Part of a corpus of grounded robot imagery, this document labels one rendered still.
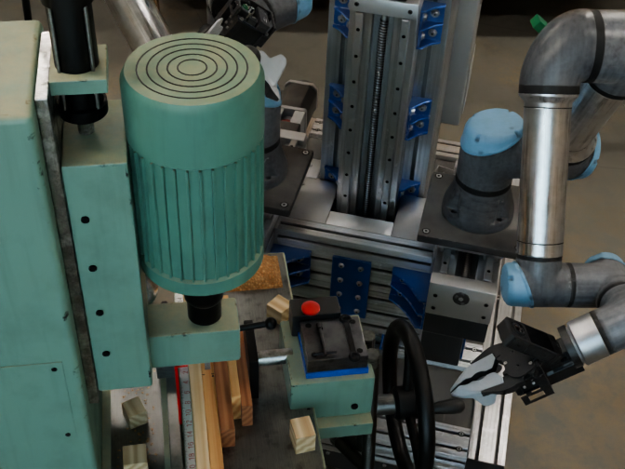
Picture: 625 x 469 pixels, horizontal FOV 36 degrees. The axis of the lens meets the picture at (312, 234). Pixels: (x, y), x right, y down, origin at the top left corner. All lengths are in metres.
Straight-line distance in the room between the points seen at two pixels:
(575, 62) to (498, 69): 2.58
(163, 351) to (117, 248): 0.25
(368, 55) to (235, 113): 0.86
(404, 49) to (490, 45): 2.39
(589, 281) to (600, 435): 1.21
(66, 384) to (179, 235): 0.29
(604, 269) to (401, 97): 0.60
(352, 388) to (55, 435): 0.46
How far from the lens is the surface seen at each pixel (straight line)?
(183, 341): 1.47
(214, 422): 1.51
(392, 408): 1.70
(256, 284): 1.75
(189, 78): 1.18
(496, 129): 1.94
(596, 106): 1.76
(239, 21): 1.52
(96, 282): 1.32
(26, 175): 1.16
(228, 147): 1.17
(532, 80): 1.59
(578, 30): 1.59
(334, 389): 1.55
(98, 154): 1.21
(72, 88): 1.17
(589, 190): 3.59
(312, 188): 2.25
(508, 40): 4.38
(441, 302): 2.01
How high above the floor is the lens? 2.14
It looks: 42 degrees down
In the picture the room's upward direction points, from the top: 3 degrees clockwise
